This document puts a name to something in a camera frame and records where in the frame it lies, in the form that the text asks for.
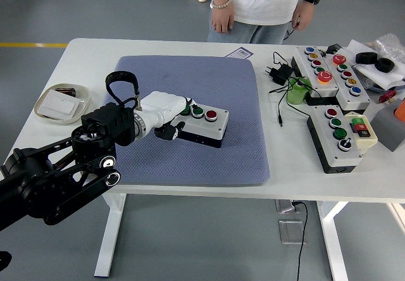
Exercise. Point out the person's right hand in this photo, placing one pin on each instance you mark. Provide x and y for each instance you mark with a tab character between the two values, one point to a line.
222	20

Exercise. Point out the white table frame bar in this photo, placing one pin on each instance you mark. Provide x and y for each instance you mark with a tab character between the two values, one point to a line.
397	214

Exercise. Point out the orange cylinder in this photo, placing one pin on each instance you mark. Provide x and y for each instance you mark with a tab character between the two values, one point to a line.
401	111

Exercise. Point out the person's left hand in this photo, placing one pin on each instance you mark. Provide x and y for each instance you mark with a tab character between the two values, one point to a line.
303	16

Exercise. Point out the five-button box with emergency stop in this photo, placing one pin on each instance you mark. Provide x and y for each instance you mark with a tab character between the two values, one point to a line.
354	99
311	69

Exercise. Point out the blue-grey quilted mat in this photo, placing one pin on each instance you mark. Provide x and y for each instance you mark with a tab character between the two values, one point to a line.
190	72

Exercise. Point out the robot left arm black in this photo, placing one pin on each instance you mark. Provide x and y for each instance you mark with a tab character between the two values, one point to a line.
38	179

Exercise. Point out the grey four-button control box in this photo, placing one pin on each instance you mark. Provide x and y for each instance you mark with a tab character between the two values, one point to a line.
332	148
212	126

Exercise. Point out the small black adapter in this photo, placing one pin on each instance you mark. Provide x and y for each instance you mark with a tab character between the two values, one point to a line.
333	49

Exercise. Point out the white table leg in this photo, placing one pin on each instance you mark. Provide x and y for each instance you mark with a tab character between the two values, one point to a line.
110	230
335	246

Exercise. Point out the small dark metal part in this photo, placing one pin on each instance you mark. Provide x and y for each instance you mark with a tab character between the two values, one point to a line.
66	90

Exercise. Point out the red knob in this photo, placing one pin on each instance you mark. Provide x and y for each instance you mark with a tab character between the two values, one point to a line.
388	97

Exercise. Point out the white shallow dish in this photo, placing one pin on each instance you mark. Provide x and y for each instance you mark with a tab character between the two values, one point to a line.
82	111

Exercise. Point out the black power adapter plug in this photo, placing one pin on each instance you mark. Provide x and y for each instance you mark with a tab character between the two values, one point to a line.
280	73

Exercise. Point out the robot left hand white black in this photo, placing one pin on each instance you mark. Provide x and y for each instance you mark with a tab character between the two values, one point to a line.
161	105

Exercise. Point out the silver floor socket box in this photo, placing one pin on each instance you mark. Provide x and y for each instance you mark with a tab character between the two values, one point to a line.
284	206
289	232

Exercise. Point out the beige red-green switch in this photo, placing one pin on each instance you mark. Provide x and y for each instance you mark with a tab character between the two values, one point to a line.
367	140

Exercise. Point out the grey block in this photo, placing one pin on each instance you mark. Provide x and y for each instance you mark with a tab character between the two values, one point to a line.
386	129

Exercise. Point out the white wall switch plate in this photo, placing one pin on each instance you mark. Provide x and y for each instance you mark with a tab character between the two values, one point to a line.
61	103

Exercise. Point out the white paper sheet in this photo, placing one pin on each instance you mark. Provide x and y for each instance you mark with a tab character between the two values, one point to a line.
389	80

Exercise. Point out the green plastic cylinder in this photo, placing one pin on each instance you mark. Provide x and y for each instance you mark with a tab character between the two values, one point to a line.
295	96

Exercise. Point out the person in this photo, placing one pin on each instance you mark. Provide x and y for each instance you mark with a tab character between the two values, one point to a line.
262	2

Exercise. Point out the clear plastic bag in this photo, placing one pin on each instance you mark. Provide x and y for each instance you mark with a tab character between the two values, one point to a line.
390	45

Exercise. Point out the purple barcode label card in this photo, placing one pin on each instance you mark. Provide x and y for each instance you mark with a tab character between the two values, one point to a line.
240	52

